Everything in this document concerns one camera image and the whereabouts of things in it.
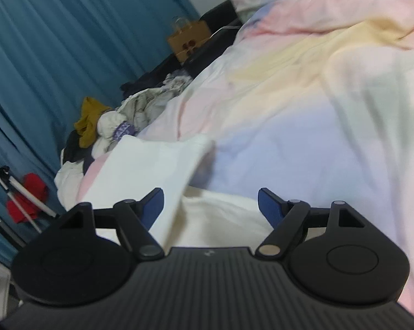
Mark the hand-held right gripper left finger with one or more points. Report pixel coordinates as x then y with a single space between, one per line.
152 209

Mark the white pants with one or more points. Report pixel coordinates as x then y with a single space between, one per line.
152 165

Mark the black sofa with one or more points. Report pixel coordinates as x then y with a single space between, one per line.
220 17

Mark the grey jacket with purple label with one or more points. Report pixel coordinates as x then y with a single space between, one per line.
141 106

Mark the pastel tie-dye bed sheet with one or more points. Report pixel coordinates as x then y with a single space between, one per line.
313 110

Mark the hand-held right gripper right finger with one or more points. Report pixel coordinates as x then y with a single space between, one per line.
272 208

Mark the garment steamer stand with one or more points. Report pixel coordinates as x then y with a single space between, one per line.
19 199

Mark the mustard yellow garment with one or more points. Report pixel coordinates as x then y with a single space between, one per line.
88 120

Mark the black garment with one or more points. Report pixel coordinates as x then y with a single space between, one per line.
74 147

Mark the brown paper bag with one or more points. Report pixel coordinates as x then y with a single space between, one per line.
188 41

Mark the red cloth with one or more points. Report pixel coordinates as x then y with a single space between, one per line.
33 184

